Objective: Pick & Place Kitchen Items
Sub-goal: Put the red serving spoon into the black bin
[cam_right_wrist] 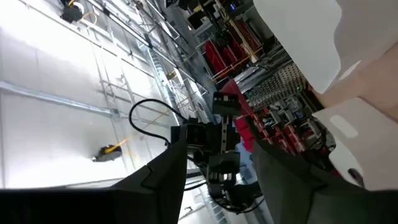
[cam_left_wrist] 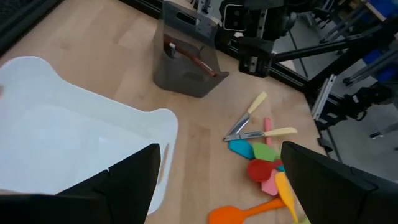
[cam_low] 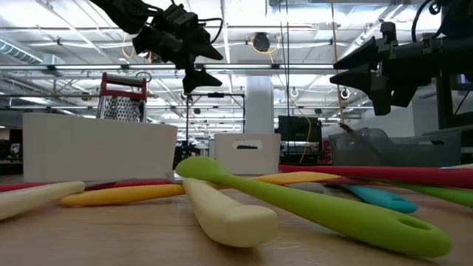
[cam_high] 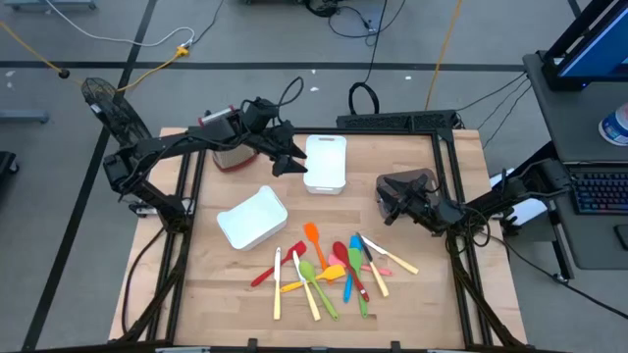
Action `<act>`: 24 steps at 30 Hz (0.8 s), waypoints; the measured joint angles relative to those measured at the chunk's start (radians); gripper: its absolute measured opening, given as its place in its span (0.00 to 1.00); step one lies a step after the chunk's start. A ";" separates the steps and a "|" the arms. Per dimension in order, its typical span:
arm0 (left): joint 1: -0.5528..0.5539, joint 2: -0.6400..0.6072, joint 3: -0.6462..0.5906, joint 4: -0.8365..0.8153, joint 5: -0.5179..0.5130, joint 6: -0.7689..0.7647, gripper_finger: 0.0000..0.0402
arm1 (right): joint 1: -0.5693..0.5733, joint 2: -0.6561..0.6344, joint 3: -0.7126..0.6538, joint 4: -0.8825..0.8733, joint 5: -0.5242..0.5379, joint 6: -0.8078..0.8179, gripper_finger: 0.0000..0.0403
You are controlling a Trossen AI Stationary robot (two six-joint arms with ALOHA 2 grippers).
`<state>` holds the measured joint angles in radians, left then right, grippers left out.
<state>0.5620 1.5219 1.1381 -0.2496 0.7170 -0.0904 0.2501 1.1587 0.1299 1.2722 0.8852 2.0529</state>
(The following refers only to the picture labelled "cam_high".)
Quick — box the black floor cable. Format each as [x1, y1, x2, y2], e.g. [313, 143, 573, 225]
[303, 0, 408, 40]

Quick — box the black hanging cable with coil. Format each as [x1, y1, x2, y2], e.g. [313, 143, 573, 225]
[347, 0, 390, 117]

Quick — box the yellow floor cable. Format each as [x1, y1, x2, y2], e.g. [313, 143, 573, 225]
[0, 22, 190, 94]

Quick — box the yellow silicone spatula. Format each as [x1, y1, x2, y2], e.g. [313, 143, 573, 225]
[279, 264, 347, 294]

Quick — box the green silicone spatula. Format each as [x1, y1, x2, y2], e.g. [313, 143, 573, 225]
[347, 247, 369, 319]

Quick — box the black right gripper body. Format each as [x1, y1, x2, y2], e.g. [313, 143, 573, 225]
[411, 193, 465, 234]

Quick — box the green silicone spoon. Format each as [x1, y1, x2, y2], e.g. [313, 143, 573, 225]
[298, 260, 340, 323]

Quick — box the blue silicone spoon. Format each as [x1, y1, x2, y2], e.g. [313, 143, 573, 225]
[342, 234, 363, 304]

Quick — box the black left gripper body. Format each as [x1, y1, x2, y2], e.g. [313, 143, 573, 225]
[254, 122, 298, 157]

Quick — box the white floor cable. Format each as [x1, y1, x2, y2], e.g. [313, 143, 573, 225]
[43, 0, 196, 49]

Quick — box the black computer monitor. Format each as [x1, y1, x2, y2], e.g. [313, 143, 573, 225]
[542, 0, 628, 92]

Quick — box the red silicone spoon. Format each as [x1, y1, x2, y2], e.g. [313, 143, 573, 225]
[332, 240, 371, 303]

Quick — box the white plastic bin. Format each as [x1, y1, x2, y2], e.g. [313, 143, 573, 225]
[216, 184, 289, 252]
[302, 134, 348, 196]

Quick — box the black aluminium table frame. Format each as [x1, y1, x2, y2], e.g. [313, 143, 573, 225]
[108, 125, 530, 353]

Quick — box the black floor fan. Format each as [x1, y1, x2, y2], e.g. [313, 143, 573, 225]
[80, 76, 153, 148]

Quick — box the steel box grater red trim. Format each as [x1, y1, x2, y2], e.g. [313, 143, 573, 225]
[198, 104, 260, 174]

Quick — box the grey cart base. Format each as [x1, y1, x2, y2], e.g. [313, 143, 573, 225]
[0, 110, 50, 125]

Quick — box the pink silicone spatula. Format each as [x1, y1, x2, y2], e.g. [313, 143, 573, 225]
[327, 253, 394, 277]

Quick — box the orange silicone spatula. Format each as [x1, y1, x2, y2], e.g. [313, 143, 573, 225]
[302, 222, 329, 272]

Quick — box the white wipes container blue label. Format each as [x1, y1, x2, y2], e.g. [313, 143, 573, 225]
[598, 101, 628, 147]

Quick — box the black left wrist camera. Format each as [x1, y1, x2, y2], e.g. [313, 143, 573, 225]
[242, 96, 281, 132]

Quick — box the red silicone spatula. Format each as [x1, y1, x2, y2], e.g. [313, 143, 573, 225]
[250, 239, 308, 288]

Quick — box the black perforated cable tray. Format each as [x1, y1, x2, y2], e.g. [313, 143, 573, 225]
[336, 109, 460, 131]

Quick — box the yellow hanging cable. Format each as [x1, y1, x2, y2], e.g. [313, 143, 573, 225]
[424, 0, 465, 112]

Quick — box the grey desk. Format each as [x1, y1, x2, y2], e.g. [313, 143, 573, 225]
[522, 51, 628, 272]

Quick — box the white flat box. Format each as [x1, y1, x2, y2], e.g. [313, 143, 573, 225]
[489, 168, 550, 227]

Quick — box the black keyboard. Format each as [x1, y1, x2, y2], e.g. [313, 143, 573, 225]
[568, 169, 628, 217]

